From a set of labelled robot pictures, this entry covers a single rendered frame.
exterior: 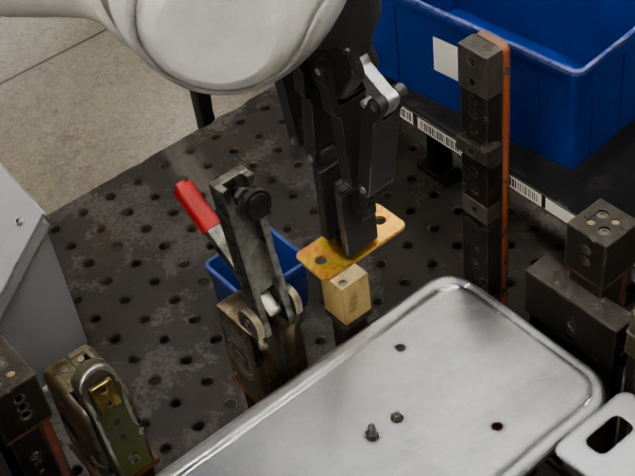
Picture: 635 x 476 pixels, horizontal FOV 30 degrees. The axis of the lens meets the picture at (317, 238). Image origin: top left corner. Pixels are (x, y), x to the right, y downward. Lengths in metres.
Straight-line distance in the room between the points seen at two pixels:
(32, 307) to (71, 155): 1.61
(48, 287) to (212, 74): 1.00
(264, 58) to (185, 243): 1.24
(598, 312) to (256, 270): 0.34
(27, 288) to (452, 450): 0.61
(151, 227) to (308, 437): 0.74
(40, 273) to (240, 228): 0.46
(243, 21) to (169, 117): 2.63
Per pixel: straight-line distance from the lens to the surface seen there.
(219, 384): 1.55
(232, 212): 1.03
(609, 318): 1.19
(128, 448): 1.11
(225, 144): 1.89
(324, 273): 0.89
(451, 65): 1.33
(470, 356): 1.15
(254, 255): 1.08
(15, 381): 1.06
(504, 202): 1.31
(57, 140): 3.15
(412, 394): 1.12
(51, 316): 1.52
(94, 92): 3.27
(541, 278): 1.22
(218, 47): 0.50
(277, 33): 0.50
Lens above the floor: 1.89
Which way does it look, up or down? 44 degrees down
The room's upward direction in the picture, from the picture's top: 8 degrees counter-clockwise
